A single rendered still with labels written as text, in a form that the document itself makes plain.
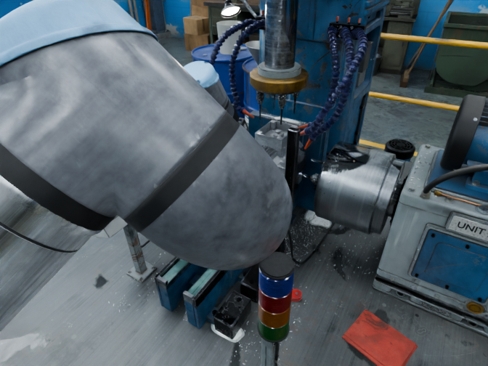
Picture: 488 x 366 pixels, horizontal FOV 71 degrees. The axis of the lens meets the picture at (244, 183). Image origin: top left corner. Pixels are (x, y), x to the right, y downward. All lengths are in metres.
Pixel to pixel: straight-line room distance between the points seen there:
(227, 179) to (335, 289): 0.91
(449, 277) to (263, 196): 0.82
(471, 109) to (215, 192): 0.75
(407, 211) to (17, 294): 0.84
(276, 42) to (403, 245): 0.65
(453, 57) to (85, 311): 4.73
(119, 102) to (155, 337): 0.86
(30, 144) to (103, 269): 1.02
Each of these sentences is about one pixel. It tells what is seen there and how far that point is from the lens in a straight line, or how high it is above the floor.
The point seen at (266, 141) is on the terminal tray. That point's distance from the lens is 1.13.
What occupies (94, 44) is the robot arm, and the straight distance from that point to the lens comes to 0.23.
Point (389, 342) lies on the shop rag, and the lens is 1.04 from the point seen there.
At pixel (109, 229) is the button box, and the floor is 1.05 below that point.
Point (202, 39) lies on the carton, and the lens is 6.80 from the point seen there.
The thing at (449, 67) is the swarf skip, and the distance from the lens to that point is 5.09.
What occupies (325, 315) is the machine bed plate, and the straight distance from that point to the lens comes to 1.05.
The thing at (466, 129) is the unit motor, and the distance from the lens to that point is 0.89.
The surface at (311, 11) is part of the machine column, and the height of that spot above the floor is 1.48.
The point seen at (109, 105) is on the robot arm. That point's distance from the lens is 0.22.
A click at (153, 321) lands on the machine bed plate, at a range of 1.06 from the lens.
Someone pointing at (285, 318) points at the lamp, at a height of 1.10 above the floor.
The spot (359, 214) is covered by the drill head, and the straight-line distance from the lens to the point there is 0.99.
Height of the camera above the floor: 1.66
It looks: 35 degrees down
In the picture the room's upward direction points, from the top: 1 degrees counter-clockwise
